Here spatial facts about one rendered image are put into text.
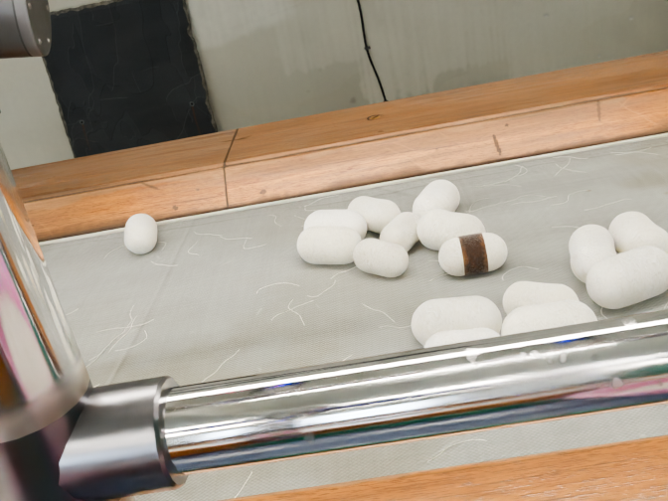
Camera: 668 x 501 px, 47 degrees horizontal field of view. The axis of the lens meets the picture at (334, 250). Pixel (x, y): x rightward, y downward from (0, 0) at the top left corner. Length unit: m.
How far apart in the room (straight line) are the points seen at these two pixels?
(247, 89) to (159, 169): 1.89
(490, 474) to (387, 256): 0.17
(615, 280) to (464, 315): 0.06
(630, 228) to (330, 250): 0.15
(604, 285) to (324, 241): 0.15
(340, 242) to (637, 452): 0.21
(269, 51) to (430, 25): 0.49
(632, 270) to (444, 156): 0.21
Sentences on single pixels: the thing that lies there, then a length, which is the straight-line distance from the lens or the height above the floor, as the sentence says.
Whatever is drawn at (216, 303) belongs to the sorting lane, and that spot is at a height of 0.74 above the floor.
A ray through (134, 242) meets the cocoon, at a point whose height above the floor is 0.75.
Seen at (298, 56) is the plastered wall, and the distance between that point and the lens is 2.42.
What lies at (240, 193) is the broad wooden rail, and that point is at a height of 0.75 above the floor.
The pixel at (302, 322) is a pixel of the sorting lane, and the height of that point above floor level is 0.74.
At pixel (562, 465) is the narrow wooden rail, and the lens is 0.23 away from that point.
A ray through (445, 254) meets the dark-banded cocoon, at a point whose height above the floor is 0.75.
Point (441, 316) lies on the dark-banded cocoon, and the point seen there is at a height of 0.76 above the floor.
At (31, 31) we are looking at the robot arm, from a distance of 0.49.
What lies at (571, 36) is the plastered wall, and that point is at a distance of 2.58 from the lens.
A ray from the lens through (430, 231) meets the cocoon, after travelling 0.40.
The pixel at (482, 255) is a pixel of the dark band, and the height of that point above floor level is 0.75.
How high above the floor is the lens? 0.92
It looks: 25 degrees down
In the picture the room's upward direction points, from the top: 12 degrees counter-clockwise
